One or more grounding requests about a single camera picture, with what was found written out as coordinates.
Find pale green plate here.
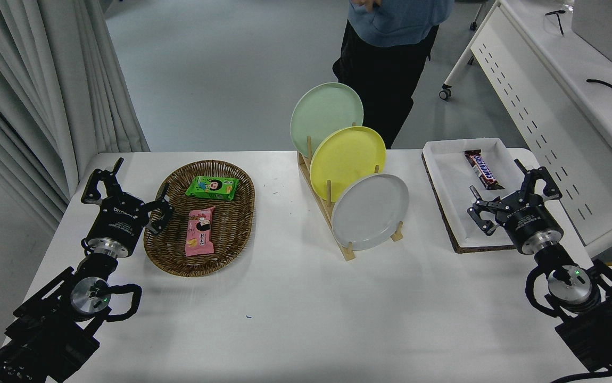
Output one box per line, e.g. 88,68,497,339
290,82,364,159

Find yellow plate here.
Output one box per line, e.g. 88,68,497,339
310,126,387,203

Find grey plate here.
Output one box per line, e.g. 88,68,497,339
330,173,410,251

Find black glasses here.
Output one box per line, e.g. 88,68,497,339
544,9,567,36

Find brown chocolate bar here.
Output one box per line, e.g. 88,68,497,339
464,149,505,190

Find brown wicker basket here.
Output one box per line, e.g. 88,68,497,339
143,160,256,278

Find white desk with slotted panel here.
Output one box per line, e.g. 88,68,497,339
439,0,612,259

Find green snack pack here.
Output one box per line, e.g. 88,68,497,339
185,176,239,202

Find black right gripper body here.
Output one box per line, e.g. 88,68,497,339
503,202,565,255

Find brown cork mat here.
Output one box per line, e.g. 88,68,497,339
422,154,517,254

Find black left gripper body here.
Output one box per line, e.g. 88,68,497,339
87,196,150,256

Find white laptop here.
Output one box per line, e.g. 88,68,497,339
571,0,612,72

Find grey pleated curtain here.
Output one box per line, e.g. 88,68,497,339
0,0,151,235

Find person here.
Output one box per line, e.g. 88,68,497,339
332,0,454,149

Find pink snack pack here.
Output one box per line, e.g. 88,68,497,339
185,206,216,257

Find white rectangular tray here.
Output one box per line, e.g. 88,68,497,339
422,138,538,249

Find wooden plate rack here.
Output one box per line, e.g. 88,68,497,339
297,136,404,261

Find black cable on desk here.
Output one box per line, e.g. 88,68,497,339
586,79,612,99

